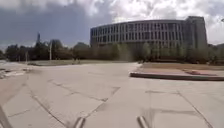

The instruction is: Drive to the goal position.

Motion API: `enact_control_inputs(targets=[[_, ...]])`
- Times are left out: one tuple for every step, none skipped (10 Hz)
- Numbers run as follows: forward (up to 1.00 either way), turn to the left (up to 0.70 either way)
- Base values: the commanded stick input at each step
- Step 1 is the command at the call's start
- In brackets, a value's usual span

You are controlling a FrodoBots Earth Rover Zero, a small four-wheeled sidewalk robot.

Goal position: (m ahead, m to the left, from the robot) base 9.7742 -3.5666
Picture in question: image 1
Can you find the grey concrete slab pavement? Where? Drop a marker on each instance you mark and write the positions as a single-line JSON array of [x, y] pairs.
[[100, 83]]

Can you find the grass strip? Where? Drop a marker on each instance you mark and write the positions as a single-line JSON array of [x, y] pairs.
[[83, 62]]

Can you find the row of green trees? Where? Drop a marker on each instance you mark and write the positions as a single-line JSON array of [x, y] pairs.
[[83, 51]]

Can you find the curved grey multi-storey building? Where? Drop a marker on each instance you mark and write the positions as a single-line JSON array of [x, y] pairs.
[[146, 31]]

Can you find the grass and bare earth bed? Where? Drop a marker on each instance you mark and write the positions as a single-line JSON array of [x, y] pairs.
[[173, 67]]

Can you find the dark concrete kerb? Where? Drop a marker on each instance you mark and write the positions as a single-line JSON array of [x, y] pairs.
[[173, 77]]

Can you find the pale pole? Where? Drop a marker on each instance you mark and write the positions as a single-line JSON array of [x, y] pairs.
[[50, 51]]

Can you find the robot's own part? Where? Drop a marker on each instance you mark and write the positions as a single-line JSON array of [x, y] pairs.
[[79, 123], [143, 122]]

